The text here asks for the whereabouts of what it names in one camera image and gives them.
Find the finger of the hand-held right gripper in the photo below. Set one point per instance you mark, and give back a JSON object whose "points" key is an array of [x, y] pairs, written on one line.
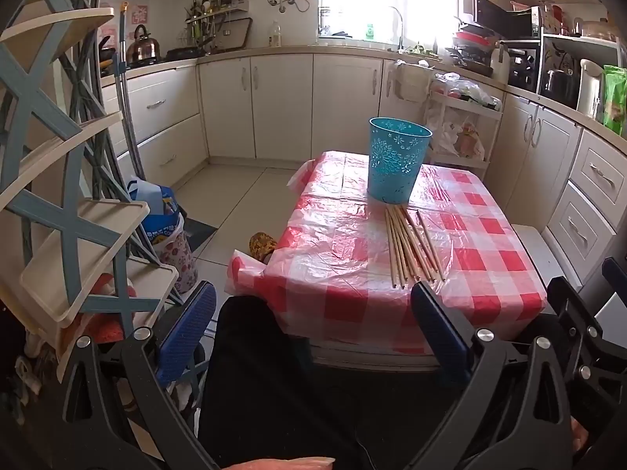
{"points": [[615, 270], [575, 308]]}

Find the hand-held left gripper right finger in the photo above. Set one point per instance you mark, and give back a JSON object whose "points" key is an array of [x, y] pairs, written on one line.
{"points": [[438, 328]]}

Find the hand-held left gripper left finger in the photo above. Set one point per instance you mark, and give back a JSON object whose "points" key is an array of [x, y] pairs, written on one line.
{"points": [[186, 325]]}

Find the bundle of wooden chopsticks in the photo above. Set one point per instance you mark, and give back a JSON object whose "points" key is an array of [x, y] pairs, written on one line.
{"points": [[401, 245]]}

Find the teal perforated plastic basket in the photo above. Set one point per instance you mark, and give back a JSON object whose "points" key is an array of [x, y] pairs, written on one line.
{"points": [[397, 171]]}

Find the person's right hand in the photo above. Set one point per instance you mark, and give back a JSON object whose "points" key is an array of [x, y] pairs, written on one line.
{"points": [[580, 435]]}

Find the person's left hand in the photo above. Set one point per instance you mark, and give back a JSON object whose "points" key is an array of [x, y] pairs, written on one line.
{"points": [[294, 465]]}

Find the white step stool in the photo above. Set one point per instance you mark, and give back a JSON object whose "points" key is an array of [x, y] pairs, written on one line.
{"points": [[536, 254]]}

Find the red orange cloth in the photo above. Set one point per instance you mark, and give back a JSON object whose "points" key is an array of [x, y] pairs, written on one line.
{"points": [[110, 328]]}

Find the dark door mat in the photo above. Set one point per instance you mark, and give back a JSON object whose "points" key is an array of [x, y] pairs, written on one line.
{"points": [[198, 235]]}

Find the cream panelled drawer cabinet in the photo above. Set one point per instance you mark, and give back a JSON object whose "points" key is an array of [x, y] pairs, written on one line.
{"points": [[595, 171]]}

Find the blue shopping bag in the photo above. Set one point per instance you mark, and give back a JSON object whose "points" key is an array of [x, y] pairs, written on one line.
{"points": [[156, 220]]}

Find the yellow patterned slipper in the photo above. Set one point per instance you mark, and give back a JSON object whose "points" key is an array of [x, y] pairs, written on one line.
{"points": [[262, 245]]}

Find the red white checkered plastic tablecloth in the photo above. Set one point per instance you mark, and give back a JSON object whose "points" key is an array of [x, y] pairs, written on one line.
{"points": [[343, 254]]}

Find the cream panelled door cabinet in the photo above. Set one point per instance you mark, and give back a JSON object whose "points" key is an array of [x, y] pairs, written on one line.
{"points": [[548, 156]]}

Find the blue and beige shelf rack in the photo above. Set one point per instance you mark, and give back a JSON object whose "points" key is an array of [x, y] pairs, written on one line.
{"points": [[98, 225]]}

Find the green snack packet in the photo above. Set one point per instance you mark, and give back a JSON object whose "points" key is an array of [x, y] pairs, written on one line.
{"points": [[615, 103]]}

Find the white electric kettle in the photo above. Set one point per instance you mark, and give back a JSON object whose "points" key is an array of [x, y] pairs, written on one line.
{"points": [[590, 88]]}

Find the grey metal folding rack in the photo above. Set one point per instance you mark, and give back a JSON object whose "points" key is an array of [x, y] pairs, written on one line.
{"points": [[100, 156]]}

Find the steel cooking pot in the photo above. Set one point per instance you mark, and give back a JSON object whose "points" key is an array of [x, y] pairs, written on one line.
{"points": [[561, 85]]}

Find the white kitchen trolley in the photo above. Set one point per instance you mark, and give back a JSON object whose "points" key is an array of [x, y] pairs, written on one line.
{"points": [[482, 115]]}

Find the cream flat drawer cabinet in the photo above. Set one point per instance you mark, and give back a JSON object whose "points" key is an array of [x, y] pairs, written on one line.
{"points": [[156, 107]]}

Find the black toaster oven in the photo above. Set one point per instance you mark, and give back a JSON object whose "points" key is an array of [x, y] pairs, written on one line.
{"points": [[521, 66]]}

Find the white appliance shelf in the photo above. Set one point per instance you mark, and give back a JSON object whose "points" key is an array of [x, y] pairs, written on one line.
{"points": [[583, 41]]}

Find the white plastic jug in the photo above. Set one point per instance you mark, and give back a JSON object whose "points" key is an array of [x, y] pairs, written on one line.
{"points": [[499, 66]]}

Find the clear plastic bags of vegetables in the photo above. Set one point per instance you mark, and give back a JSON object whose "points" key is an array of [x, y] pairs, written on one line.
{"points": [[465, 89]]}

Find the cream base cabinets with doors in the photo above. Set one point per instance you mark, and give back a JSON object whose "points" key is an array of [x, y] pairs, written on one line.
{"points": [[279, 103]]}

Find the white hanging bin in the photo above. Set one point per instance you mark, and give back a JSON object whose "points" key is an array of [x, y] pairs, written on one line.
{"points": [[411, 83]]}

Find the stack of pots and pans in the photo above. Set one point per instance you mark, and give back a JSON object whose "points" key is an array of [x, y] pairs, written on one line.
{"points": [[472, 44]]}

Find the black frying pan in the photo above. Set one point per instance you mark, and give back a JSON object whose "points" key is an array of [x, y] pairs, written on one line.
{"points": [[186, 52]]}

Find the black microwave oven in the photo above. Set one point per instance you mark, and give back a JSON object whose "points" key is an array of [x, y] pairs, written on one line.
{"points": [[504, 19]]}

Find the steel whistling kettle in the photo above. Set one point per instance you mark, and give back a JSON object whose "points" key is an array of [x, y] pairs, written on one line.
{"points": [[144, 49]]}

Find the black wok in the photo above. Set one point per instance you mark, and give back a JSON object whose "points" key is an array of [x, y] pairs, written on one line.
{"points": [[107, 54]]}

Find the beige kitchen countertop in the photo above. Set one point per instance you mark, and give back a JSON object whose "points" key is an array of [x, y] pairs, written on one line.
{"points": [[274, 50]]}

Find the dark rimmed baking tray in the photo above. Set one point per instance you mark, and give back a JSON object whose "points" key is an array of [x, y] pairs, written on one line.
{"points": [[235, 34]]}

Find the clear plastic bottle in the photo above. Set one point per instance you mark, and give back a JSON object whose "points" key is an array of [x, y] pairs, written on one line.
{"points": [[275, 36]]}

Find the green dish soap bottle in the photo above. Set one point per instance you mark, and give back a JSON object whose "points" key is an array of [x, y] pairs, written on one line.
{"points": [[370, 33]]}

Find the chrome kitchen faucet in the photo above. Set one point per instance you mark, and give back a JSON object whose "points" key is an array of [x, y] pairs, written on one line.
{"points": [[400, 27]]}

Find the clear glass jar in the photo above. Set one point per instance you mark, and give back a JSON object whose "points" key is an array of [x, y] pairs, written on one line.
{"points": [[324, 22]]}

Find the pink wall stickers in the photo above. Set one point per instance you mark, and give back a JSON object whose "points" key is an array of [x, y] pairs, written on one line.
{"points": [[141, 12]]}

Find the wall shelf with bottles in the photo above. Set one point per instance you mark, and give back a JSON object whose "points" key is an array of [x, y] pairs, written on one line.
{"points": [[215, 10]]}

